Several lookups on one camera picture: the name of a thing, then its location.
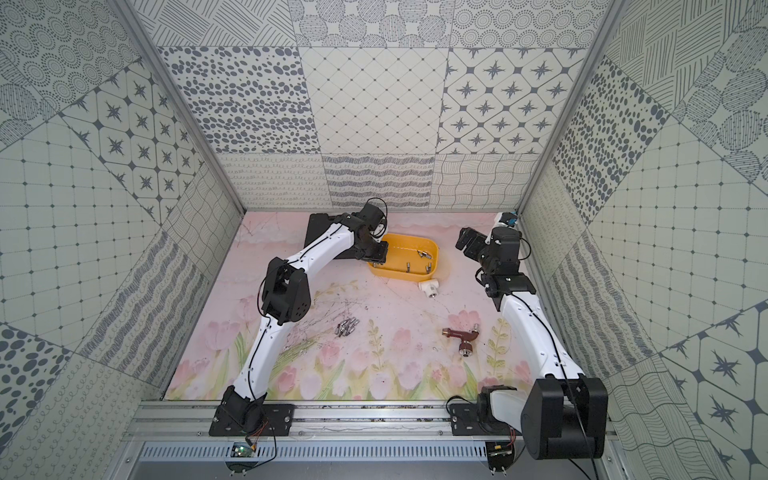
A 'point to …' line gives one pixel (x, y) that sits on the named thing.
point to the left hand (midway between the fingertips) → (385, 255)
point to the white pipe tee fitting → (430, 287)
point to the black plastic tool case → (321, 223)
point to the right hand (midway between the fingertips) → (474, 239)
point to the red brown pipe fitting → (465, 348)
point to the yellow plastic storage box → (408, 257)
